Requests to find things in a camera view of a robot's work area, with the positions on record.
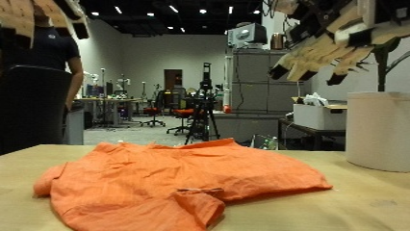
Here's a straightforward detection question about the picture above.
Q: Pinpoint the pink towel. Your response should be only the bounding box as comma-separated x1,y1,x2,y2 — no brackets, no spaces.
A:
32,138,334,231

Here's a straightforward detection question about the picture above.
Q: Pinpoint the brown door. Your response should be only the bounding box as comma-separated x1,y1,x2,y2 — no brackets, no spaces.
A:
162,68,185,92

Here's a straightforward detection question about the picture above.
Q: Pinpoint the grey waste bin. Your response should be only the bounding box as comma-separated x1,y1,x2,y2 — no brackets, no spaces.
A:
62,104,85,146

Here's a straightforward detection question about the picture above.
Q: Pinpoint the grey filing cabinet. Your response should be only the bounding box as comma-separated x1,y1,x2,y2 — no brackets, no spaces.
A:
223,48,313,115

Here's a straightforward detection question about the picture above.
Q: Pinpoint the orange office chair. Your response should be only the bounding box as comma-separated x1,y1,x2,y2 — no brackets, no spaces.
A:
165,87,195,136
140,90,166,128

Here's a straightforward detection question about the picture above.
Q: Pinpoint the black camera tripod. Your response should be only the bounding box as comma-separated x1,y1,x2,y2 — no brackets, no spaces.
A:
183,62,222,146

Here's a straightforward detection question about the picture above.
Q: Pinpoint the clear plastic bottle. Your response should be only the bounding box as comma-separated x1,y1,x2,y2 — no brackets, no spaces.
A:
266,136,279,151

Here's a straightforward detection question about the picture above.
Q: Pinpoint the copper kettle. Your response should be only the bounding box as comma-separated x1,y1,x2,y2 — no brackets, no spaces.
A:
269,32,287,51

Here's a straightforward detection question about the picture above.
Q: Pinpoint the black side table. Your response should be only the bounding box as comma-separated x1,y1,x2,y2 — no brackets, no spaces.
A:
277,117,347,152

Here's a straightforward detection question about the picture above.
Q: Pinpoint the grey boxy monitor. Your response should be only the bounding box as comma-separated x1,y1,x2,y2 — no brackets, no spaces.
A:
226,22,269,49

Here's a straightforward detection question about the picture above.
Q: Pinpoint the green potted plant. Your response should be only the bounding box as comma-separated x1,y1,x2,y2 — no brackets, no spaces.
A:
370,37,410,93

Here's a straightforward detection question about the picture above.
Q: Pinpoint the long office desk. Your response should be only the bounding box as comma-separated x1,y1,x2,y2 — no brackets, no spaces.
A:
74,96,145,128

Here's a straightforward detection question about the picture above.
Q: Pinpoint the white storage box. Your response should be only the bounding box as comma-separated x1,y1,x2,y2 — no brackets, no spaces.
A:
291,103,349,131

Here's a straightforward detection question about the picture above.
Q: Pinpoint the white crumpled packing material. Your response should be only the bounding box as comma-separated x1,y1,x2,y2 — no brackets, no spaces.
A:
301,91,330,107

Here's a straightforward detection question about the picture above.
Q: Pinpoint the person in dark shirt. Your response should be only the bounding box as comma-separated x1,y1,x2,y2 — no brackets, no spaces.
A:
0,13,85,155

